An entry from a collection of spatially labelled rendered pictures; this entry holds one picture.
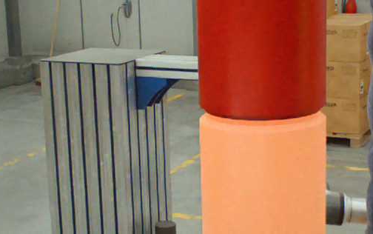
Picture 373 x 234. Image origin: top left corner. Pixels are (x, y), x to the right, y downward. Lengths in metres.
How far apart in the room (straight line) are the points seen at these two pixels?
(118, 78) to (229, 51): 1.78
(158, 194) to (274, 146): 2.01
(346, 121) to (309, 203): 8.88
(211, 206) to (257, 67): 0.06
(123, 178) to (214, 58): 1.84
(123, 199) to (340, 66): 7.06
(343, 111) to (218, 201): 8.87
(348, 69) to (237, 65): 8.77
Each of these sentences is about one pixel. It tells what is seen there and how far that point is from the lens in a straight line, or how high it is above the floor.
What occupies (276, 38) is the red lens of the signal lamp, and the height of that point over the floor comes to 2.30.
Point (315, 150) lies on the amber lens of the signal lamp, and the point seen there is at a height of 2.26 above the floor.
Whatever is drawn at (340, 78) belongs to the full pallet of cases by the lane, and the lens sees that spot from 9.11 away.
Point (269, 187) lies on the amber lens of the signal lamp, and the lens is 0.31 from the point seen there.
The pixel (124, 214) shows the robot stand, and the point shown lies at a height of 1.63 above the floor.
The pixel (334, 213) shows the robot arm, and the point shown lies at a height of 1.54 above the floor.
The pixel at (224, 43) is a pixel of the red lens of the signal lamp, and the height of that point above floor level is 2.30.
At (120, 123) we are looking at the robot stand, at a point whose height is 1.88.
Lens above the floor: 2.34
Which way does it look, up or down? 12 degrees down
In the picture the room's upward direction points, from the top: 2 degrees counter-clockwise
